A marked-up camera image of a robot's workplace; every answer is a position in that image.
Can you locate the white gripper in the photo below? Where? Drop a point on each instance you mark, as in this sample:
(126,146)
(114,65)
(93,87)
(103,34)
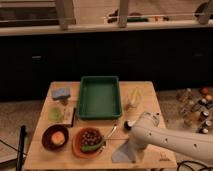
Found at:
(136,151)

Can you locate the grey towel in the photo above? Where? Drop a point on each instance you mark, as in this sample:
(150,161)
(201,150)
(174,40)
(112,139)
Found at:
(124,154)

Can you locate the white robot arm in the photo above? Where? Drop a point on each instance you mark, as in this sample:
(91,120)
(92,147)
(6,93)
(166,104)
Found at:
(146,130)

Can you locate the green plastic tray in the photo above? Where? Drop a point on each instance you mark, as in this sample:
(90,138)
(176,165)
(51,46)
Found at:
(99,98)

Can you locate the metal spoon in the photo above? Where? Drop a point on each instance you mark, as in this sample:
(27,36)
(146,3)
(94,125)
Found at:
(111,131)

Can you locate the green pepper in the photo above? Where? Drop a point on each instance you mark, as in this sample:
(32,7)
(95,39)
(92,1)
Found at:
(92,148)

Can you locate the orange plate with food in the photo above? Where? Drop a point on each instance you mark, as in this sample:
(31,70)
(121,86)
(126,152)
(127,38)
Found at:
(86,136)

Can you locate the bottles on floor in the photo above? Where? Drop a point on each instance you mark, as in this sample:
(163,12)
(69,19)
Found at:
(196,111)

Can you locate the wooden cutting board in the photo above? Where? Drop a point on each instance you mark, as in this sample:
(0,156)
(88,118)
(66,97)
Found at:
(69,115)

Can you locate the dark bowl with orange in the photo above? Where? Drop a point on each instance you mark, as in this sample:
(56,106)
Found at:
(55,137)

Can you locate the blue sponge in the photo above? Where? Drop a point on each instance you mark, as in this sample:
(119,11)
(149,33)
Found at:
(61,93)

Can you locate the black stand pole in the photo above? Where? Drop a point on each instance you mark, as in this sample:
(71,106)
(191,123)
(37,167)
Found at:
(20,152)

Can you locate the white handled brush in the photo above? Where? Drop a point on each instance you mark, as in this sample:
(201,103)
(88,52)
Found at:
(128,125)

